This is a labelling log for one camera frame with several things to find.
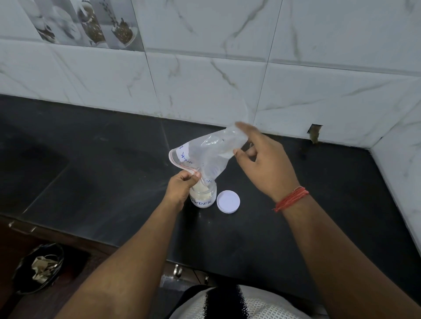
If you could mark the person's left hand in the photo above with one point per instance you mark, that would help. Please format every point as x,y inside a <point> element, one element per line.
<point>177,190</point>

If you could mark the person's right hand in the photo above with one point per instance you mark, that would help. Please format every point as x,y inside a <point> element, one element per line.
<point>269,164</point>

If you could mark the person's right thumb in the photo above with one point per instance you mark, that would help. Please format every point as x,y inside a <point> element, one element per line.
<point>245,154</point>

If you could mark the person's left fingers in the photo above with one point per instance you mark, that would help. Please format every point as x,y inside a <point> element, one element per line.
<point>190,177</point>

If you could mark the clear plastic zip bag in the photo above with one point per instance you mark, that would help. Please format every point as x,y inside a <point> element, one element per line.
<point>210,154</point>

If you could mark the person's right forearm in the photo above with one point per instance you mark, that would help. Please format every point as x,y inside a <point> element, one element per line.
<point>342,263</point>

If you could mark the person's left forearm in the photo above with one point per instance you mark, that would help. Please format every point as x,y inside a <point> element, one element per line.
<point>131,263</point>

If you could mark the glass jar of white powder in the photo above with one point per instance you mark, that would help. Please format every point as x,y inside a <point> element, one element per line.
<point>204,199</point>

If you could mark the white round jar lid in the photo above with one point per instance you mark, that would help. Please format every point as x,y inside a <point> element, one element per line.
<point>228,201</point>

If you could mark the red thread wristband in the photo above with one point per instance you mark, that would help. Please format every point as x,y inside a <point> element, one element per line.
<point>291,199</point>

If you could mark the white and black shirt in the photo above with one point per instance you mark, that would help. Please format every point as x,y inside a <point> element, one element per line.
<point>243,304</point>

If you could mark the crumpled paper waste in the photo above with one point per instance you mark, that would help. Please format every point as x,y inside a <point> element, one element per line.
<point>41,268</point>

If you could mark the black waste bin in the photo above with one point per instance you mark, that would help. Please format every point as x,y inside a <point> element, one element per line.
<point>23,279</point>

